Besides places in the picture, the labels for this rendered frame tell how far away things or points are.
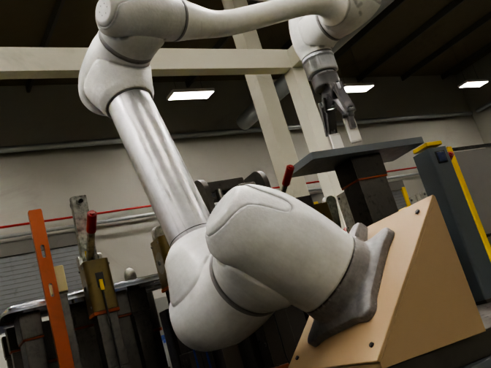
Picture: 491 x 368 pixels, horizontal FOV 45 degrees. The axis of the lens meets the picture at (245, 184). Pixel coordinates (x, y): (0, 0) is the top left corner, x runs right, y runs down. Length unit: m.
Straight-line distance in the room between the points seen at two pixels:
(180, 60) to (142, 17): 4.47
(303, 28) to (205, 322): 0.91
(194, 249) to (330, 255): 0.27
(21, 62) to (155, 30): 3.97
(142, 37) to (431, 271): 0.77
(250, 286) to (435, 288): 0.29
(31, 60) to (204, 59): 1.61
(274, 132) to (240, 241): 8.58
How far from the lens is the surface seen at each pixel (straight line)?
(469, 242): 1.72
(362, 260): 1.00
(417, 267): 0.96
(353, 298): 0.99
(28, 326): 1.50
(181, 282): 1.12
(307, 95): 6.34
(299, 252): 0.95
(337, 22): 1.59
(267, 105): 9.66
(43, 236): 1.44
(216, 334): 1.10
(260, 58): 6.26
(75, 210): 1.46
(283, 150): 9.45
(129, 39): 1.33
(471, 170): 6.53
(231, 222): 0.94
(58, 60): 5.35
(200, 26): 1.42
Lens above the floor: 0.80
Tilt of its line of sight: 14 degrees up
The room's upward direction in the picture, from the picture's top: 17 degrees counter-clockwise
